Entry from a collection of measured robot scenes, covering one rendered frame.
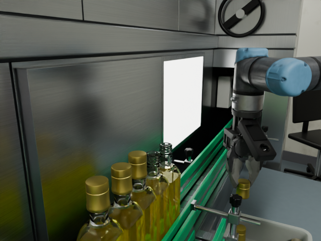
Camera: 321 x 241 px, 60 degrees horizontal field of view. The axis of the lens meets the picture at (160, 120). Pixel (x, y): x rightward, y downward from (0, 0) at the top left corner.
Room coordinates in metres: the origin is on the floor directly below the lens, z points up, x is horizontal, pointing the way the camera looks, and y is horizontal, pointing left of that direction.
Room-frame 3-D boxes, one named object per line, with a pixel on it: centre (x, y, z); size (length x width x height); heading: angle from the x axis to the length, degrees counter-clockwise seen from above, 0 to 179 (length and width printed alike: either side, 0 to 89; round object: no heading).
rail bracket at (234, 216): (0.59, -0.16, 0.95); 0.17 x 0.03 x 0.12; 64
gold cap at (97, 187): (0.37, 0.09, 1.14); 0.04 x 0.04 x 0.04
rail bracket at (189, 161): (0.90, -0.08, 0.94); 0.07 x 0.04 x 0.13; 64
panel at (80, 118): (0.83, 0.02, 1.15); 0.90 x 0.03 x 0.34; 154
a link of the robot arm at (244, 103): (0.69, -0.22, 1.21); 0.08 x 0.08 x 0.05
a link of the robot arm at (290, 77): (0.60, -0.27, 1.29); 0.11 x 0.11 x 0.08; 18
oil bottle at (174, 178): (0.58, -0.01, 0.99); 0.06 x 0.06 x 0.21; 64
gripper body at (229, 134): (0.70, -0.22, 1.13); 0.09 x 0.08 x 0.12; 10
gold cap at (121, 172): (0.42, 0.06, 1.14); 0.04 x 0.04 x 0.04
